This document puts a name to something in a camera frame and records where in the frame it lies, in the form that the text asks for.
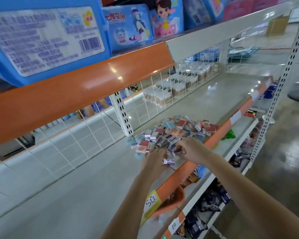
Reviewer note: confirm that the person's left hand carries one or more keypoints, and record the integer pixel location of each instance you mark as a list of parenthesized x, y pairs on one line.
[(153, 165)]

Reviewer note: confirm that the person's right hand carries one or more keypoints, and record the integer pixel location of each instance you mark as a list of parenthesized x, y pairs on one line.
[(194, 150)]

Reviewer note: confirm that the blue white small box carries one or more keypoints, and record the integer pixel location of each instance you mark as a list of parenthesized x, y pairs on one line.
[(168, 161)]

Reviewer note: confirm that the pile of mixed erasers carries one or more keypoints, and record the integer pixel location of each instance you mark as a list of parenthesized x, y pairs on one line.
[(184, 129)]

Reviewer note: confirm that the person's right forearm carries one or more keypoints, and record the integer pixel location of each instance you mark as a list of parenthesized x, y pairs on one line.
[(254, 201)]

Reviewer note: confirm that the person's left forearm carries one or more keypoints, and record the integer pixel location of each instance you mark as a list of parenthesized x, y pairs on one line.
[(127, 216)]

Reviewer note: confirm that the white orange metal shelf unit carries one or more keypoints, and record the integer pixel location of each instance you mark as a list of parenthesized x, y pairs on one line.
[(79, 191)]

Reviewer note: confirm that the brown cardboard box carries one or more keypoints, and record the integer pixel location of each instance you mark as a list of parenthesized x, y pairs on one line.
[(277, 26)]

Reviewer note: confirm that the green packet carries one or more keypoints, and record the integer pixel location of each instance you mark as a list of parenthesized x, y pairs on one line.
[(229, 134)]

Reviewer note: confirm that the yellow price label strip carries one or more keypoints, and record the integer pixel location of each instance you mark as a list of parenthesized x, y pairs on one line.
[(150, 204)]

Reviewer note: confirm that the row of dark snack packets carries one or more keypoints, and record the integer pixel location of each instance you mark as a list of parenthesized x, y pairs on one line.
[(214, 201)]

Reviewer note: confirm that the pink package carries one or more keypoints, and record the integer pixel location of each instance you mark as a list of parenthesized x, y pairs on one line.
[(249, 7)]

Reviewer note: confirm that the row of blue packages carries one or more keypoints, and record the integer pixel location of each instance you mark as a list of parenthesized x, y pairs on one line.
[(45, 37)]

